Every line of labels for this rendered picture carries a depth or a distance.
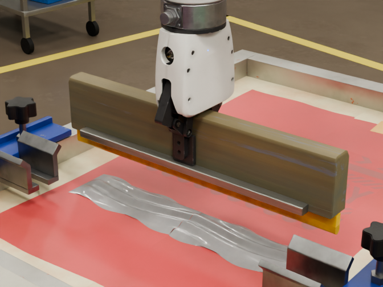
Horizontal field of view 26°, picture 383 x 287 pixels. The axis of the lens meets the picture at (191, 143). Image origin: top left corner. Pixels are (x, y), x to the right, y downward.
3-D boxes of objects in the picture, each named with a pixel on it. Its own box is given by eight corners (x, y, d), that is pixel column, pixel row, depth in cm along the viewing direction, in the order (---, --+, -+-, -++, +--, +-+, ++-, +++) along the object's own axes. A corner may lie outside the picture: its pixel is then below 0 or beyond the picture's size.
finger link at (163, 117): (152, 108, 93) (170, 137, 97) (188, 57, 95) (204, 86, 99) (144, 106, 93) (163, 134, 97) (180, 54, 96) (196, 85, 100)
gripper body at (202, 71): (191, 29, 89) (191, 124, 94) (246, 8, 96) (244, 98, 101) (139, 17, 93) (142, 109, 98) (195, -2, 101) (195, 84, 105)
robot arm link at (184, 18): (190, 12, 88) (191, 37, 89) (239, -5, 95) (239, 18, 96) (138, 0, 93) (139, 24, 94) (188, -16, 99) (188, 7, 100)
